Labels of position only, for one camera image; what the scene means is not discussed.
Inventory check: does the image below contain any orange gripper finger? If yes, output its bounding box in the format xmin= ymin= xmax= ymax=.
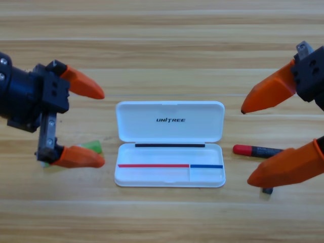
xmin=247 ymin=138 xmax=324 ymax=188

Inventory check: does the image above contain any red and black pen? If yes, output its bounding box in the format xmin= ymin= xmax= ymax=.
xmin=232 ymin=144 xmax=285 ymax=159

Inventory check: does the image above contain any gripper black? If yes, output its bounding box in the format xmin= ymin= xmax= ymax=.
xmin=240 ymin=41 xmax=324 ymax=114
xmin=7 ymin=60 xmax=106 ymax=169

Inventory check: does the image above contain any white plastic pencil case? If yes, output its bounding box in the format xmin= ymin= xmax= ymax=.
xmin=114 ymin=100 xmax=226 ymax=188

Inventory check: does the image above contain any green highlighter marker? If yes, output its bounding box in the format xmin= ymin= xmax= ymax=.
xmin=41 ymin=140 xmax=103 ymax=168

